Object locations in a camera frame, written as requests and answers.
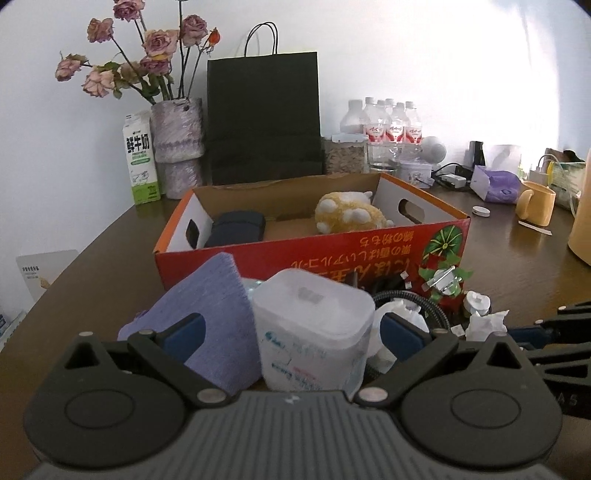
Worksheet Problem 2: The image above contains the black braided cable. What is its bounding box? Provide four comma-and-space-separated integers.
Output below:
372, 291, 452, 334

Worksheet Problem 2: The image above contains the green white package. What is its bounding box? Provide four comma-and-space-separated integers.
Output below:
547, 161, 587, 209

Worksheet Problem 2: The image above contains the purple tissue pack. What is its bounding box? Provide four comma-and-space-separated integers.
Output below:
471, 165, 522, 204

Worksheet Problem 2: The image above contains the silver metal clip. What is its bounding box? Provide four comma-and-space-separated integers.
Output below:
427, 265, 463, 294

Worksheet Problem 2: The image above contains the white paper card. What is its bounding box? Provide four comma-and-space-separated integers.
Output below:
16, 250, 79, 291

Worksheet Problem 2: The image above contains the purple grey textured vase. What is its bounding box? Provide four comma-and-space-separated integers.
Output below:
150, 97, 206, 200

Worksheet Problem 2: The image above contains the dried pink rose bouquet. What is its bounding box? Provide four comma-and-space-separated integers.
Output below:
55, 0, 221, 104

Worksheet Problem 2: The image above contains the cluster of plastic water bottles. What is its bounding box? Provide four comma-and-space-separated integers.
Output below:
340, 96, 424, 146

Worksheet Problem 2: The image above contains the purple knitted cloth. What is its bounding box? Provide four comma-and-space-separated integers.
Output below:
117, 251, 262, 395

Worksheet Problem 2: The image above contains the black power cable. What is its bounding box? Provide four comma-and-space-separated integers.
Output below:
429, 161, 474, 185

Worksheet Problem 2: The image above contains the red orange cardboard box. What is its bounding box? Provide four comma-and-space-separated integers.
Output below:
153, 172, 472, 315

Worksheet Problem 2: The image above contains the yellow mug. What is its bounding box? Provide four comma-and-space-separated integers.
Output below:
516, 181, 556, 227

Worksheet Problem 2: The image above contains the white green milk carton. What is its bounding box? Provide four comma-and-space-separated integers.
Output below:
122, 111, 162, 206

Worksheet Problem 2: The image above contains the white round device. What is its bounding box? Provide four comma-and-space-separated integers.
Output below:
422, 137, 448, 163

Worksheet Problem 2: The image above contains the white ribbed bottle cap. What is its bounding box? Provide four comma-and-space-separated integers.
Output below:
463, 291, 491, 315

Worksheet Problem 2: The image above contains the white wall charger plug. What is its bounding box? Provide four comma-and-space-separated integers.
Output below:
529, 154, 551, 185

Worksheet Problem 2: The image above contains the black paper bag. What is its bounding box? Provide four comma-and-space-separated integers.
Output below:
205, 22, 324, 186

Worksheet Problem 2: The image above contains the clear grain storage container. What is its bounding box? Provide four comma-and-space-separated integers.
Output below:
323, 133, 370, 175

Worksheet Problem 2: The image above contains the black folded cloth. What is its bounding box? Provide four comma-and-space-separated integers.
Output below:
203, 211, 266, 248

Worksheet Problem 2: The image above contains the white translucent plastic container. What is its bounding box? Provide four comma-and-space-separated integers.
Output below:
252, 268, 376, 402

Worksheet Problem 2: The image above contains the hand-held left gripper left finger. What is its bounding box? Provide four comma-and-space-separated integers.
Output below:
48, 313, 241, 409

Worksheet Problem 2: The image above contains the tan container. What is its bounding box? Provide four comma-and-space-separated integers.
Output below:
568, 148, 591, 267

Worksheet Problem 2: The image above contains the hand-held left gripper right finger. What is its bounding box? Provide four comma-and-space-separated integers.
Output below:
353, 311, 536, 407

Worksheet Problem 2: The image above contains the yellow white plush toy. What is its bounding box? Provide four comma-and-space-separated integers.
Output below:
315, 190, 395, 235

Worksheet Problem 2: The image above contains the clear drinking glass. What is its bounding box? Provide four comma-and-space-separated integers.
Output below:
368, 141, 402, 172

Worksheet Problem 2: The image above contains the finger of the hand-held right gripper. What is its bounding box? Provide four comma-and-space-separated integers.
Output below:
508, 302, 591, 347
526, 344, 591, 377

